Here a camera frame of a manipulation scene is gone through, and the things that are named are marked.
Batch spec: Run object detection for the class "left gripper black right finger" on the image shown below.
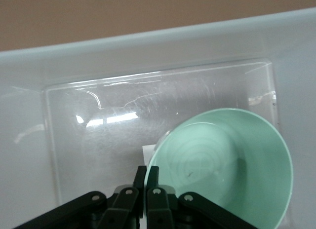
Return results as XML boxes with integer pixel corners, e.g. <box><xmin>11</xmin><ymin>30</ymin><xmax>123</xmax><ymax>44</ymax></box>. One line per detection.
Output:
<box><xmin>144</xmin><ymin>166</ymin><xmax>257</xmax><ymax>229</ymax></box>

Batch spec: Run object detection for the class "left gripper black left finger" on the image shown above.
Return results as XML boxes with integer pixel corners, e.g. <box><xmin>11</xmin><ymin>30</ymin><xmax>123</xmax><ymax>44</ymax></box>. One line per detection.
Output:
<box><xmin>14</xmin><ymin>165</ymin><xmax>148</xmax><ymax>229</ymax></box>

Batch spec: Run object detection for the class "mint green bowl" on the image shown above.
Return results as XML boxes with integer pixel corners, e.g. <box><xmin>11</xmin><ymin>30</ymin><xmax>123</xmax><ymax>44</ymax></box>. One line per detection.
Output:
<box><xmin>147</xmin><ymin>108</ymin><xmax>293</xmax><ymax>229</ymax></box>

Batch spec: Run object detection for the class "clear plastic storage box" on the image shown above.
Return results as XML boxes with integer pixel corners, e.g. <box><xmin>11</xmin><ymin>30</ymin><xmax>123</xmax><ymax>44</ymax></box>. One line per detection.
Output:
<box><xmin>0</xmin><ymin>6</ymin><xmax>316</xmax><ymax>229</ymax></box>

